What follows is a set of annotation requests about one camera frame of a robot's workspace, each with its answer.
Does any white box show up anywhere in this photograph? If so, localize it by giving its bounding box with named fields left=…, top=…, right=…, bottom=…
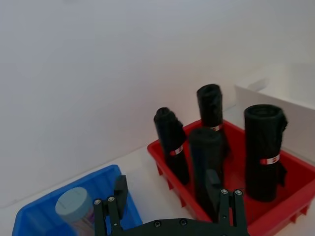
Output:
left=234, top=62, right=315, bottom=171

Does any jar with grey-blue lid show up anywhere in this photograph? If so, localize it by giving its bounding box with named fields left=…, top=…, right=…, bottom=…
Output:
left=55, top=186, right=96, bottom=236

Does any thick black bag roll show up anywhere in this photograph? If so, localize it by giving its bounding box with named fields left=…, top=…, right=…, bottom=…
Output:
left=244, top=104, right=289, bottom=203

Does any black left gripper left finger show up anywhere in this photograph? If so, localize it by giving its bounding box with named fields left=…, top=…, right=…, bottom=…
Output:
left=93, top=174, right=129, bottom=236

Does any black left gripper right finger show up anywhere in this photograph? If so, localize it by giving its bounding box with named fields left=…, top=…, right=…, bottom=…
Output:
left=206, top=169, right=248, bottom=234

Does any red plastic bin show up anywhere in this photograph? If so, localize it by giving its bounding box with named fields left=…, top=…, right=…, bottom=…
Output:
left=147, top=119, right=315, bottom=228

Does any blue plastic bin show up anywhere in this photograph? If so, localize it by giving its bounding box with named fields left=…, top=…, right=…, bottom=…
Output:
left=12, top=164, right=144, bottom=236

